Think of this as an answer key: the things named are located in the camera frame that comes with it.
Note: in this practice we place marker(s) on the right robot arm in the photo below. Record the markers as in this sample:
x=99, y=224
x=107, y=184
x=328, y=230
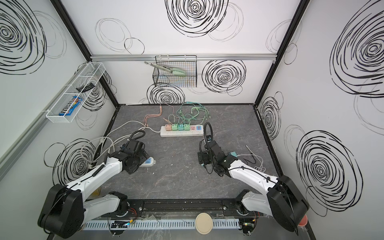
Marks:
x=278, y=197

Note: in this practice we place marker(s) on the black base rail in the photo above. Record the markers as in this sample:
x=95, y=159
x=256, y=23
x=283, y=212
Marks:
x=227, y=207

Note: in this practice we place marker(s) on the white multicolour power strip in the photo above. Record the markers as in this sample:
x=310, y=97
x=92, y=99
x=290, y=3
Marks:
x=196, y=131

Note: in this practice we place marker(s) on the white wire wall shelf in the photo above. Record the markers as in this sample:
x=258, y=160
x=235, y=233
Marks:
x=93, y=100

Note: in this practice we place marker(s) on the white slotted cable duct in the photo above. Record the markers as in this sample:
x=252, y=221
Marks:
x=116, y=225

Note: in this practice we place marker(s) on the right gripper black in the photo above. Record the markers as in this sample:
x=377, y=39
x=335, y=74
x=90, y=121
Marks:
x=204, y=157

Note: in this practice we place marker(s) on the pink charger plug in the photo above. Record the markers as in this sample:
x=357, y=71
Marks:
x=168, y=127

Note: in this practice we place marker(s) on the black remote control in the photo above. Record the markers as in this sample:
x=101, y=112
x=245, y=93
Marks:
x=85, y=88

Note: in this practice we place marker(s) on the blue candy packet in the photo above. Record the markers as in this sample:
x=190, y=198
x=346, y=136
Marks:
x=71, y=106

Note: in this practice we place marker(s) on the white blue power strip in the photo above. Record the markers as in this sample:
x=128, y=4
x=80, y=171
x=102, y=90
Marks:
x=149, y=162

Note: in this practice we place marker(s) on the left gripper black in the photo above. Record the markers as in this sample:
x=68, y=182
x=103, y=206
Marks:
x=142, y=154

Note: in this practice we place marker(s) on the green kitchen tongs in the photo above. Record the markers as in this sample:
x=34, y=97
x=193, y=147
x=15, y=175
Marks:
x=174, y=71

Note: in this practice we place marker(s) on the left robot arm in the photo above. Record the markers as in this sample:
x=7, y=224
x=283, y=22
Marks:
x=67, y=207

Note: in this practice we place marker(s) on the black wire wall basket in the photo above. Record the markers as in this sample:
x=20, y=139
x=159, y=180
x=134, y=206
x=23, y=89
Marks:
x=187, y=63

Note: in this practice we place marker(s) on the pink plastic cup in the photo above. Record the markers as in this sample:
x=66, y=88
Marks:
x=303, y=222

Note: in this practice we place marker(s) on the beige round lid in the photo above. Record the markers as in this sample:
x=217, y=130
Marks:
x=204, y=223

